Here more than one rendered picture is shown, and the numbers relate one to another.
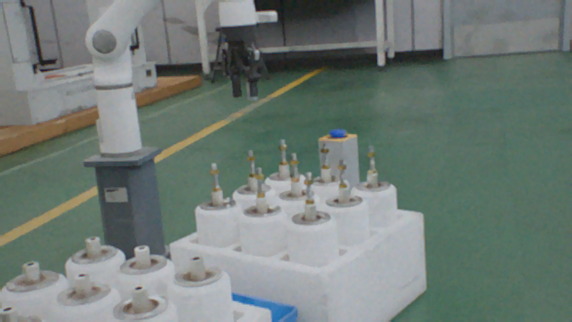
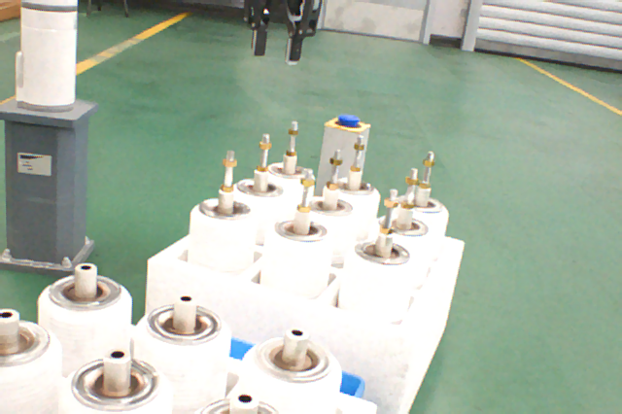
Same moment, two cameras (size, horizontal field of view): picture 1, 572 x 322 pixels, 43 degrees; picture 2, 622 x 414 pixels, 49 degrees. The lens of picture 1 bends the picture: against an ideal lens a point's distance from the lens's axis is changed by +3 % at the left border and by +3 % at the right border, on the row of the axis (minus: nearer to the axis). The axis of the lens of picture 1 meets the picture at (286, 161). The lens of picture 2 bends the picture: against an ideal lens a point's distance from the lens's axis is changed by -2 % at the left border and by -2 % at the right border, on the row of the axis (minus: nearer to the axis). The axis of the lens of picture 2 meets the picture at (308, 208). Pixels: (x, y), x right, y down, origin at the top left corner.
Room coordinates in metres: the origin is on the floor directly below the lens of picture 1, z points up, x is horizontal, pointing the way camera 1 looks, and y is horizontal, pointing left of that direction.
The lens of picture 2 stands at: (0.48, 0.34, 0.62)
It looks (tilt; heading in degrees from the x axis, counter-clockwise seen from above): 20 degrees down; 341
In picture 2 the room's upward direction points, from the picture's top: 8 degrees clockwise
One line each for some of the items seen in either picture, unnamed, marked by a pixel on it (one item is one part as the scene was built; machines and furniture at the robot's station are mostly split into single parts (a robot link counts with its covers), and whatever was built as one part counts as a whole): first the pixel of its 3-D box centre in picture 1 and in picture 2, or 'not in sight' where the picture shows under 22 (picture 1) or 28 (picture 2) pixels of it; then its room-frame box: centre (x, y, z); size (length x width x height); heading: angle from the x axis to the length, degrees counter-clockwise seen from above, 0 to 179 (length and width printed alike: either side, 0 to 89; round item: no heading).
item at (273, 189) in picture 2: (254, 189); (259, 189); (1.50, 0.08, 0.25); 0.08 x 0.08 x 0.01
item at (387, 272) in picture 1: (301, 267); (315, 299); (1.43, -0.02, 0.09); 0.39 x 0.39 x 0.18; 53
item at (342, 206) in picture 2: (296, 195); (328, 207); (1.43, -0.02, 0.25); 0.08 x 0.08 x 0.01
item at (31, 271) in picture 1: (31, 273); (6, 330); (1.06, 0.41, 0.26); 0.02 x 0.02 x 0.03
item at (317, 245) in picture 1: (314, 264); (370, 312); (1.26, -0.04, 0.16); 0.10 x 0.10 x 0.18
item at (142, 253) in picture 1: (142, 257); (185, 313); (1.09, 0.24, 0.26); 0.02 x 0.02 x 0.03
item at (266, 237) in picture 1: (265, 254); (293, 289); (1.33, 0.05, 0.16); 0.10 x 0.10 x 0.18
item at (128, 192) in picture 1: (131, 209); (47, 184); (1.77, 0.41, 0.15); 0.15 x 0.15 x 0.30; 74
